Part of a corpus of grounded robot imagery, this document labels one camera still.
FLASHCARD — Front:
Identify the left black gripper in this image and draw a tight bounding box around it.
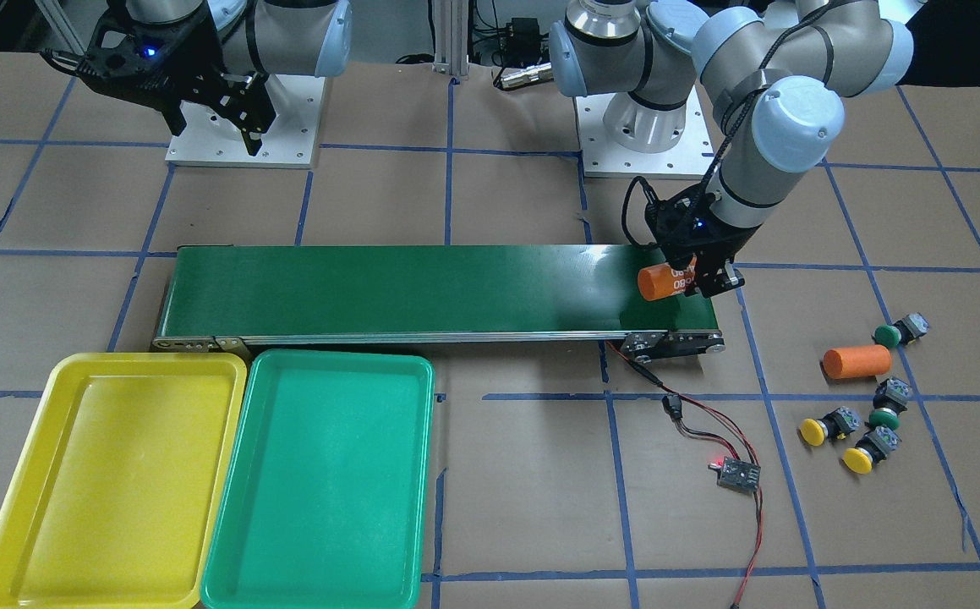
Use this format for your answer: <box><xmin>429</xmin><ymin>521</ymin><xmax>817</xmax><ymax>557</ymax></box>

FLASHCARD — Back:
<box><xmin>647</xmin><ymin>188</ymin><xmax>758</xmax><ymax>299</ymax></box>

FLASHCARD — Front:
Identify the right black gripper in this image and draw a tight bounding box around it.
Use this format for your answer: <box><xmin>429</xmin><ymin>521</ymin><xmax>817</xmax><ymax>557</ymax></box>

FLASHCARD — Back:
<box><xmin>71</xmin><ymin>8</ymin><xmax>277</xmax><ymax>156</ymax></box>

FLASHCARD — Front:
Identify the orange cylinder with 4680 print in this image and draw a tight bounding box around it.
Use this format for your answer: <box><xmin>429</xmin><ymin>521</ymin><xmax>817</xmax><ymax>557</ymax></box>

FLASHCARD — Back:
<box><xmin>637</xmin><ymin>263</ymin><xmax>674</xmax><ymax>302</ymax></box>

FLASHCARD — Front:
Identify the plain orange cylinder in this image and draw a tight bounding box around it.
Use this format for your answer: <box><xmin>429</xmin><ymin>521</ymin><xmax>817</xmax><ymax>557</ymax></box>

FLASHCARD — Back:
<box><xmin>819</xmin><ymin>344</ymin><xmax>893</xmax><ymax>379</ymax></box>

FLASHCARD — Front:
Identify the green push button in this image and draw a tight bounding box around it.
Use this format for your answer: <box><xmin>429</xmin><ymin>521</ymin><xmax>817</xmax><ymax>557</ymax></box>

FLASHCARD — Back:
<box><xmin>868</xmin><ymin>376</ymin><xmax>914</xmax><ymax>431</ymax></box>
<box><xmin>872</xmin><ymin>312</ymin><xmax>930</xmax><ymax>349</ymax></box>

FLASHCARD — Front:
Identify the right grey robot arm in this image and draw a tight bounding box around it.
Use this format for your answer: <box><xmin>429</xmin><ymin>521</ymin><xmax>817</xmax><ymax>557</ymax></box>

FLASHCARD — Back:
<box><xmin>41</xmin><ymin>1</ymin><xmax>353</xmax><ymax>166</ymax></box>

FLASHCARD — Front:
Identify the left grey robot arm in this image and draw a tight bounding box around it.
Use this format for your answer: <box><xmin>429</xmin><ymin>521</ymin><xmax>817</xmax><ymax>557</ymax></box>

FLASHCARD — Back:
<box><xmin>548</xmin><ymin>1</ymin><xmax>915</xmax><ymax>300</ymax></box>

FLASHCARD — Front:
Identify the green conveyor belt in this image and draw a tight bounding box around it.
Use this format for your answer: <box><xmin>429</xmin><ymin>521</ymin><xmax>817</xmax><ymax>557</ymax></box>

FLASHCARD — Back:
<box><xmin>153</xmin><ymin>245</ymin><xmax>725</xmax><ymax>362</ymax></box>

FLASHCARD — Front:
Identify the small sensor circuit board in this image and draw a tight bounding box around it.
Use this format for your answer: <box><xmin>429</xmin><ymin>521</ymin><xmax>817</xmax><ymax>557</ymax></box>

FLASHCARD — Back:
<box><xmin>709</xmin><ymin>456</ymin><xmax>763</xmax><ymax>494</ymax></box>

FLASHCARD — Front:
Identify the yellow plastic tray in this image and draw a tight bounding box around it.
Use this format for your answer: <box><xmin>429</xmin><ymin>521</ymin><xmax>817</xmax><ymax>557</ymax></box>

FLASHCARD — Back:
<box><xmin>0</xmin><ymin>352</ymin><xmax>247</xmax><ymax>608</ymax></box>

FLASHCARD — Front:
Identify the green plastic tray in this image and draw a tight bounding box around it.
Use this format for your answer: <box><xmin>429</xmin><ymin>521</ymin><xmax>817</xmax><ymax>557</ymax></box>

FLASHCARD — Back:
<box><xmin>200</xmin><ymin>349</ymin><xmax>435</xmax><ymax>608</ymax></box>

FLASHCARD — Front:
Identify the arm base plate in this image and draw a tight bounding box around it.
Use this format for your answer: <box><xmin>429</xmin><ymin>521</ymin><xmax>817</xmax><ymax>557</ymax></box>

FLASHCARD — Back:
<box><xmin>165</xmin><ymin>74</ymin><xmax>325</xmax><ymax>169</ymax></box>
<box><xmin>574</xmin><ymin>86</ymin><xmax>715</xmax><ymax>181</ymax></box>

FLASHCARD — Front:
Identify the red black wire cable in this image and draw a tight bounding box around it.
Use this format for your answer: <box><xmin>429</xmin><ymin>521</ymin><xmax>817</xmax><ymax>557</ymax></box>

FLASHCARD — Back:
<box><xmin>604</xmin><ymin>338</ymin><xmax>765</xmax><ymax>609</ymax></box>

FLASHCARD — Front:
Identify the aluminium frame post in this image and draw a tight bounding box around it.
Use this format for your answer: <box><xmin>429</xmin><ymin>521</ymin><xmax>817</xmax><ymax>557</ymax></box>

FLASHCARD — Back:
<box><xmin>430</xmin><ymin>0</ymin><xmax>473</xmax><ymax>82</ymax></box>

